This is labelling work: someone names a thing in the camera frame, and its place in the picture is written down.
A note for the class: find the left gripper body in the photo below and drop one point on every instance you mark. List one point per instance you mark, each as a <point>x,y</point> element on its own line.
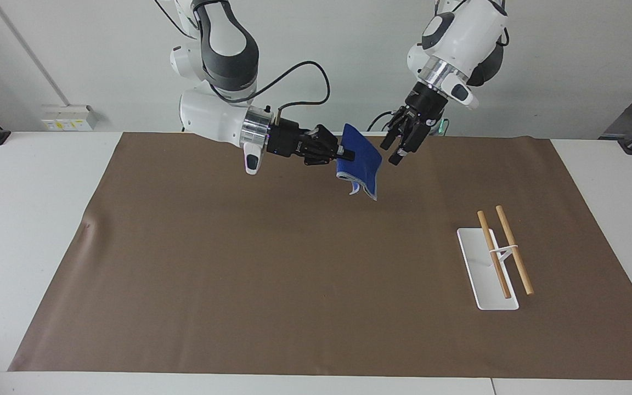
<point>423,104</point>

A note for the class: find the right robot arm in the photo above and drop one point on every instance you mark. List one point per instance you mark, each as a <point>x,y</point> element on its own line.
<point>223,38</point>

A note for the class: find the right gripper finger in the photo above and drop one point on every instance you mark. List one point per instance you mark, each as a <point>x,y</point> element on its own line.
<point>327,157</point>
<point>324,136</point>

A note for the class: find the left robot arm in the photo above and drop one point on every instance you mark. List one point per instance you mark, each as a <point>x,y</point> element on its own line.
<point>458,38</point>

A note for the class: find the white wall socket box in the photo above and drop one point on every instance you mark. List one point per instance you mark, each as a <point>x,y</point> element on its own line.
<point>69,118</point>

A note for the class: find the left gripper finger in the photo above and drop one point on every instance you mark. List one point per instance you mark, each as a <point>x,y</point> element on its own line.
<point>412,140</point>
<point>394,131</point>

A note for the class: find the blue towel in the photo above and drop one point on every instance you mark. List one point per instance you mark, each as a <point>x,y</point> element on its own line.
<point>361,159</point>

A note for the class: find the white rack with wooden rods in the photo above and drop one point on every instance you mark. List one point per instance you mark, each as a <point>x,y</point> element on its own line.
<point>494,274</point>

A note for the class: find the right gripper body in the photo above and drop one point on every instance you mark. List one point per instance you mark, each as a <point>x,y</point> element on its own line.
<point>286,140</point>

